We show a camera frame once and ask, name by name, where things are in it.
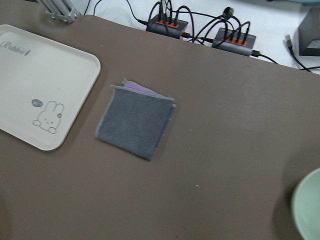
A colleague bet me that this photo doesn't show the cream rabbit tray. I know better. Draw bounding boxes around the cream rabbit tray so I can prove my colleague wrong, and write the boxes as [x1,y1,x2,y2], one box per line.
[0,24,101,151]

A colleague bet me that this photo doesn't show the grey folded cloth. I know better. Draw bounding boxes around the grey folded cloth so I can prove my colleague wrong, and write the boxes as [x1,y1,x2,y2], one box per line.
[95,79,176,160]

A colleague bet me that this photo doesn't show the black usb hub orange ports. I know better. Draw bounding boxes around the black usb hub orange ports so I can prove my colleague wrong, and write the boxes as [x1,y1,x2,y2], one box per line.
[146,14,189,40]

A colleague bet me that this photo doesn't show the mint green bowl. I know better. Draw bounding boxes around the mint green bowl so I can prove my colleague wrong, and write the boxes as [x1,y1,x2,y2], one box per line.
[291,169,320,240]

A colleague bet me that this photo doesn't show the black power adapter box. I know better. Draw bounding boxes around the black power adapter box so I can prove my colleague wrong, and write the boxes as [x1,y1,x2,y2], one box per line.
[298,7,320,57]

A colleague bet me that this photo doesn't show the aluminium frame post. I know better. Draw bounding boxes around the aluminium frame post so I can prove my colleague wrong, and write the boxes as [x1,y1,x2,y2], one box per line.
[37,0,81,24]

